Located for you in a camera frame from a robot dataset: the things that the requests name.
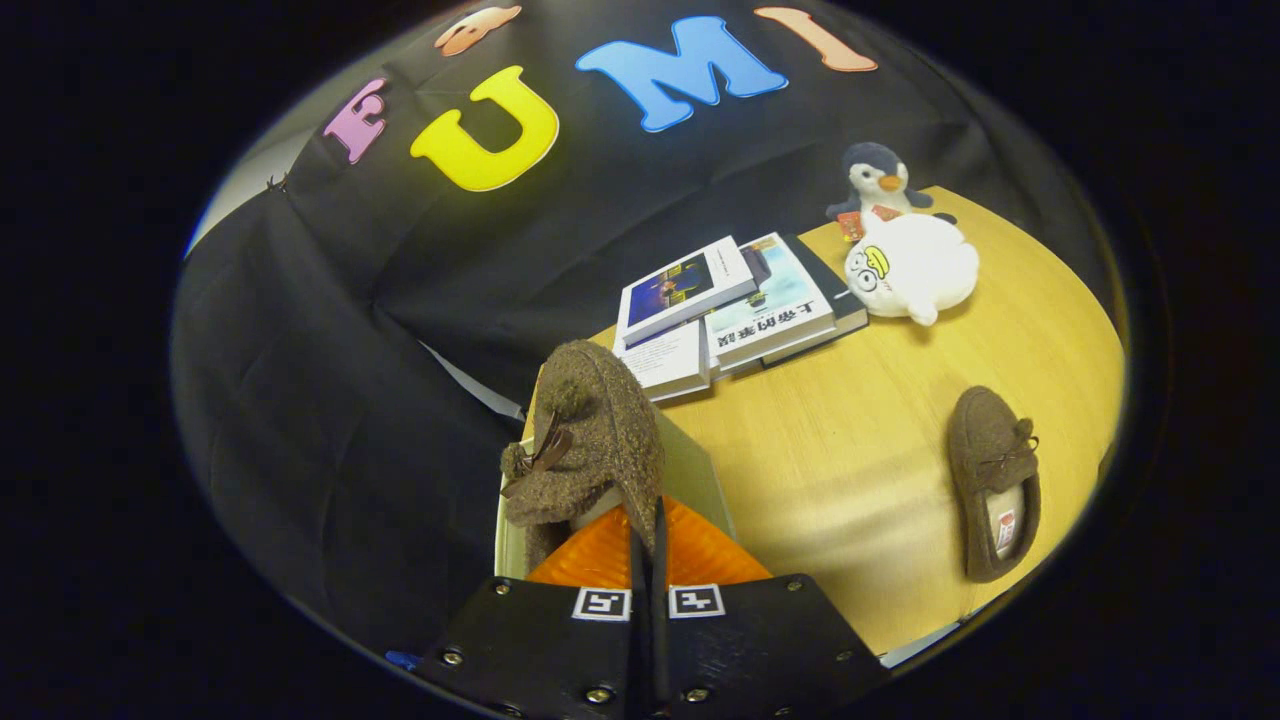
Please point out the blue lit screen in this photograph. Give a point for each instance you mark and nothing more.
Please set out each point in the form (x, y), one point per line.
(402, 659)

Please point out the penguin plush toy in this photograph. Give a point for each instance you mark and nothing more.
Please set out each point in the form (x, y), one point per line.
(880, 175)

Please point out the white book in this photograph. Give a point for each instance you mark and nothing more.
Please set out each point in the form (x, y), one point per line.
(670, 365)

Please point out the white seal plush toy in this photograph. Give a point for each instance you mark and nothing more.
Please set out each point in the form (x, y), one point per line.
(920, 270)

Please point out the brown fuzzy shoe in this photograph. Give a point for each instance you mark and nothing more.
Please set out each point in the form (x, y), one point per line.
(600, 420)
(985, 440)

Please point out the black book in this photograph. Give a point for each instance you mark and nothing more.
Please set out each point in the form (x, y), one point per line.
(845, 308)

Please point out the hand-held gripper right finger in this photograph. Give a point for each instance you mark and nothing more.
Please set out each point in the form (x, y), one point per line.
(740, 650)

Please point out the green fabric storage box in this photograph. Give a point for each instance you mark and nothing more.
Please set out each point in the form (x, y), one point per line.
(690, 475)

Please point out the book with dark blue cover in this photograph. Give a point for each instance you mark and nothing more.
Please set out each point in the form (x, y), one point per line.
(680, 290)

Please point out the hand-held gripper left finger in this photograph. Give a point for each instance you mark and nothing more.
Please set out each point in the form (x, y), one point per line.
(560, 650)

